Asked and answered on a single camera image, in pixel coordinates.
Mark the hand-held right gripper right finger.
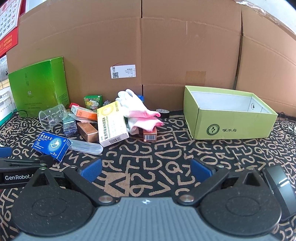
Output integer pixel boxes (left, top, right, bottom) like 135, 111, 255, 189
177, 158, 265, 207

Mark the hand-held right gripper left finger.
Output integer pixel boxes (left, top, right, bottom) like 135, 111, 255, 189
29, 158, 116, 207

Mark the clear plastic tube case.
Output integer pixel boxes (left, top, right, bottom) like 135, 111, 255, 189
67, 138, 104, 155

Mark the blue medicine box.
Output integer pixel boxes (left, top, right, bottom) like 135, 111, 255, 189
32, 131, 72, 162

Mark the copper coloured box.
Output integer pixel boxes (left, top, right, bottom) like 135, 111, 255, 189
76, 121, 100, 143

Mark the dark transparent plastic box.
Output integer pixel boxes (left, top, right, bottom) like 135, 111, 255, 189
62, 115, 78, 137

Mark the yellow and white medicine box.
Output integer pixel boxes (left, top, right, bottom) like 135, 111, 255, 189
97, 100, 130, 148

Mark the light green box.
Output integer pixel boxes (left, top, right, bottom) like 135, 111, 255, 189
183, 85, 278, 140

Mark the clear plastic cup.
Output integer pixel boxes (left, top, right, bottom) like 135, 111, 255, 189
38, 104, 68, 131

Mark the orange medicine box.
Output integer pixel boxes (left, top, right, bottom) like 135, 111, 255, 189
70, 105, 98, 121

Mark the black letter-patterned tablecloth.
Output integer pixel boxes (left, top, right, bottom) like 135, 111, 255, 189
0, 109, 296, 241

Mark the small orange barcode box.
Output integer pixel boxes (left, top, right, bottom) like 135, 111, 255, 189
143, 127, 158, 142

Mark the small green printed box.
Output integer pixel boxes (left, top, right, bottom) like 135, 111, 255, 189
84, 95, 103, 110

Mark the white pink-cuffed glove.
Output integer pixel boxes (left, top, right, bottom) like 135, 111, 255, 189
126, 116, 165, 135
116, 89, 161, 118

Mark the tall glossy green box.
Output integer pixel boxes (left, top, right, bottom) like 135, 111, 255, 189
8, 57, 70, 118

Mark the black smartphone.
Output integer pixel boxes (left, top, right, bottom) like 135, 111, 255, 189
262, 165, 296, 222

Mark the white shipping label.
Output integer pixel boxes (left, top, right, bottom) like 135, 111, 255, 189
111, 65, 137, 79

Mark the large brown cardboard box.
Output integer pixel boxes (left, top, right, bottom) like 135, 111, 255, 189
6, 0, 242, 112

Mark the black cable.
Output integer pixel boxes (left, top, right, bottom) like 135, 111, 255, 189
11, 110, 31, 140
276, 112, 296, 135

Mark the red wall calendar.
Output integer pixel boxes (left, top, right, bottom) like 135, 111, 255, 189
0, 0, 23, 57

